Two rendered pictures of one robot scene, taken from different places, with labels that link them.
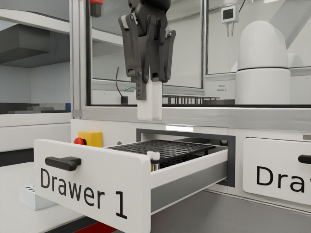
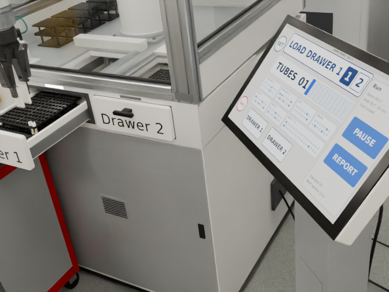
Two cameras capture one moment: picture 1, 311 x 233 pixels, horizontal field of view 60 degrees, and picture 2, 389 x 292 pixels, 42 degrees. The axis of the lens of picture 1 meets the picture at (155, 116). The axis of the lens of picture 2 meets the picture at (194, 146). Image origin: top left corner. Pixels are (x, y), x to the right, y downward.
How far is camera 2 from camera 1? 118 cm
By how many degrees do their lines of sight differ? 28
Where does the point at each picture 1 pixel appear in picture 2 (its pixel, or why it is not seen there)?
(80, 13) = not seen: outside the picture
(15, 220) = not seen: outside the picture
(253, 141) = (96, 99)
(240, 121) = (88, 85)
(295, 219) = (127, 139)
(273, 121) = (105, 86)
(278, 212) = (118, 137)
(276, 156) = (108, 108)
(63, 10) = not seen: outside the picture
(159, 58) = (19, 69)
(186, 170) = (52, 128)
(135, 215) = (25, 161)
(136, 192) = (22, 152)
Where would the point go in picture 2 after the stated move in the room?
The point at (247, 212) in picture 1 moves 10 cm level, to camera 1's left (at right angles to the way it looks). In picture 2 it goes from (105, 138) to (75, 143)
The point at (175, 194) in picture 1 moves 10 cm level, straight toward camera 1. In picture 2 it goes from (47, 144) to (42, 161)
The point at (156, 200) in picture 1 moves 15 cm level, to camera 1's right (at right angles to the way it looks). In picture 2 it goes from (36, 151) to (86, 142)
